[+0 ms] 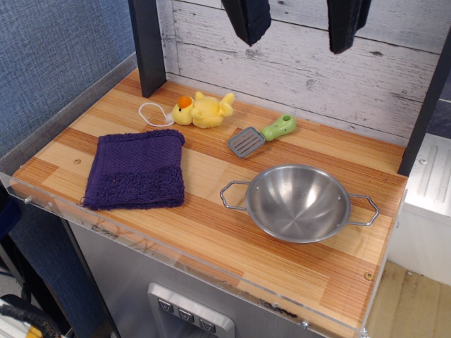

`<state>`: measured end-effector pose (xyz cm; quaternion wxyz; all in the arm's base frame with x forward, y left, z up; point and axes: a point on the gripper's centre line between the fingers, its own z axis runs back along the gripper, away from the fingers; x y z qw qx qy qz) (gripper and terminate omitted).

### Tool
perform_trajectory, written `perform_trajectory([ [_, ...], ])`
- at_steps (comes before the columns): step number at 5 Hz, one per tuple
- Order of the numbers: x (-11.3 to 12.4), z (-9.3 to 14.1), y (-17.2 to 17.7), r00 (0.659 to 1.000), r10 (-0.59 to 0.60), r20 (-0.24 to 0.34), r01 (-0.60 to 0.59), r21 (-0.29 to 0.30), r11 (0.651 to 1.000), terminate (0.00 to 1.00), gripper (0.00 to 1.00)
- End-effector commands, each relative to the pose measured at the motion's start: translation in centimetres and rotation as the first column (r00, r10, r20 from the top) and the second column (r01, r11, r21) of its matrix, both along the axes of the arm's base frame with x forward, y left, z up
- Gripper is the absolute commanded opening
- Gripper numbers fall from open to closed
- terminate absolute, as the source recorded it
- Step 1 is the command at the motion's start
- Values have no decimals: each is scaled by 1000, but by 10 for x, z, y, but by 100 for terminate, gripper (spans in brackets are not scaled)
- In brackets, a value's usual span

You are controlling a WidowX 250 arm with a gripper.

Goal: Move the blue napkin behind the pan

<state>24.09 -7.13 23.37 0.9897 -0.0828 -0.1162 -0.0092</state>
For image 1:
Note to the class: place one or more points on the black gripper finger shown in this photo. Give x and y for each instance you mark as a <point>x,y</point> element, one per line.
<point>250,18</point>
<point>345,18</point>

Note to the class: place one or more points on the green handled grey spatula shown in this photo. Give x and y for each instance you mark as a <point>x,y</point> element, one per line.
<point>250,139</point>

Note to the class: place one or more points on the purple blue towel napkin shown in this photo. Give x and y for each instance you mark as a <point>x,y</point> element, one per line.
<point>136,171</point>

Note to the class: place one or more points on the yellow plush duck toy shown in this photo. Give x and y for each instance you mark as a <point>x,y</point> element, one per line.
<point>202,111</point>

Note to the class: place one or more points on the white cabinet with metal top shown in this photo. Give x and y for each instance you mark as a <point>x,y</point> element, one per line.
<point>421,239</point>

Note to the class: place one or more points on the stainless steel cabinet front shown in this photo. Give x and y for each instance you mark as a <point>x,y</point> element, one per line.
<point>148,281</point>

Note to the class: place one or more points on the silver button control panel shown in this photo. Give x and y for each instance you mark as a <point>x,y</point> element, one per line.
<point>178,316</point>

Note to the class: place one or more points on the clear acrylic edge guard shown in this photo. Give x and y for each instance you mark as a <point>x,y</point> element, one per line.
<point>141,239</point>

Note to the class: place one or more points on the black left upright post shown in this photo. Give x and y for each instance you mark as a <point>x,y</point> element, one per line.
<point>148,45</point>

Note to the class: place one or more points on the black upright post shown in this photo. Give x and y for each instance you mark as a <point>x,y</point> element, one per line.
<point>427,110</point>
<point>148,45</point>

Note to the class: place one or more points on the black right upright post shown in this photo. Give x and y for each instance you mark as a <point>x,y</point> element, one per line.
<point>427,110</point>

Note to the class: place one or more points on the stainless steel two-handled pan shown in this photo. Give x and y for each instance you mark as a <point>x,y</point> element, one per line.
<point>298,203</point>

